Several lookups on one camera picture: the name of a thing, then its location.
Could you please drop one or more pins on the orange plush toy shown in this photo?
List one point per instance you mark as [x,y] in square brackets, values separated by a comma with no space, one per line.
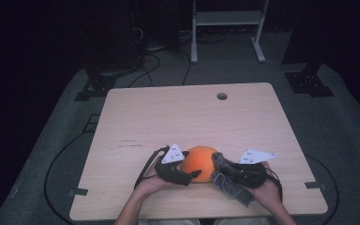
[198,161]

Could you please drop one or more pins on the grey tape strip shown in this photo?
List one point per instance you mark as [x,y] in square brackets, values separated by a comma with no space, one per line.
[315,186]
[78,192]

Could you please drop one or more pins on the person's left hand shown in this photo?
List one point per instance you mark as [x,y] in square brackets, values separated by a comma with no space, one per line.
[151,186]

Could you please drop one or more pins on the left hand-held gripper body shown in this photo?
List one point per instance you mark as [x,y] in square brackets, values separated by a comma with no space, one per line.
[172,173]

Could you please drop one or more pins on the grey fuzzy cloth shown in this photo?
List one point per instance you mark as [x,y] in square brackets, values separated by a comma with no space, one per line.
[232,189]

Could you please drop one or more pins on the white metal stand frame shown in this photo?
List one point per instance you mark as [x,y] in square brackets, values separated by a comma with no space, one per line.
[226,18]

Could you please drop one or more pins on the black stand base with struts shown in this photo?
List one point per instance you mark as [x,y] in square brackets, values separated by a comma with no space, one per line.
[97,86]

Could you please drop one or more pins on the person's right hand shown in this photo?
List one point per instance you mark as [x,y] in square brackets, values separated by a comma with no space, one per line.
[268,193]

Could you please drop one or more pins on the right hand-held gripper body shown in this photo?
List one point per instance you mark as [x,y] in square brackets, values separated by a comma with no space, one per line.
[251,176]

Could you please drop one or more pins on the black stand base plate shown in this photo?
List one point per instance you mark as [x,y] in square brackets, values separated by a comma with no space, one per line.
[307,83]

